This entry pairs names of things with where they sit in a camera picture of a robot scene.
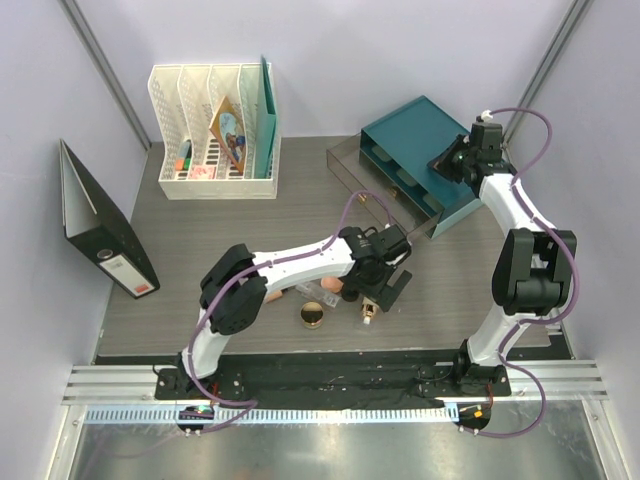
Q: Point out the black lever arch binder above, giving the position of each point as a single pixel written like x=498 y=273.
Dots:
x=96 y=226

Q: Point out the green orange highlighter markers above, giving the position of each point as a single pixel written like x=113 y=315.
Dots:
x=183 y=160

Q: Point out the gold spray bottle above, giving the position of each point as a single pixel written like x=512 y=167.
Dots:
x=369 y=310

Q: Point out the pink sticky note pad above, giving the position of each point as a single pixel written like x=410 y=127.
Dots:
x=202 y=173

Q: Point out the aluminium rail frame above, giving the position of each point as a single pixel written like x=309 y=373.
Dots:
x=121 y=394

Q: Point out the teal drawer organizer box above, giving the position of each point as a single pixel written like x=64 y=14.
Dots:
x=402 y=142

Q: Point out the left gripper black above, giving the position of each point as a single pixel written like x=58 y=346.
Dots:
x=383 y=292

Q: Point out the white mesh file organizer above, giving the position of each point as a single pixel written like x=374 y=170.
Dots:
x=186 y=98

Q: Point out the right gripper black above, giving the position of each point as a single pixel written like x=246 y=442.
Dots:
x=441 y=164

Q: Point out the clear plastic bottle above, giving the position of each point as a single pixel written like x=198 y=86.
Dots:
x=315 y=292

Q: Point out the gold lidded cream jar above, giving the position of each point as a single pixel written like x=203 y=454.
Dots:
x=312 y=314

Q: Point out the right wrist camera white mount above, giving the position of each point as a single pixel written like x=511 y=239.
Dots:
x=484 y=116

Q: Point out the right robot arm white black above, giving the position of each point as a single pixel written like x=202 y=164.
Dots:
x=534 y=271

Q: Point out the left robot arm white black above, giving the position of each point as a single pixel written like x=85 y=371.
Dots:
x=236 y=287

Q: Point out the illustrated picture book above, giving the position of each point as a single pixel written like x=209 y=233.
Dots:
x=228 y=129

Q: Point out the teal folder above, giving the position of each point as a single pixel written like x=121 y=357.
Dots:
x=266 y=120

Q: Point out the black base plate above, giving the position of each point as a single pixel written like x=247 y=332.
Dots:
x=401 y=374

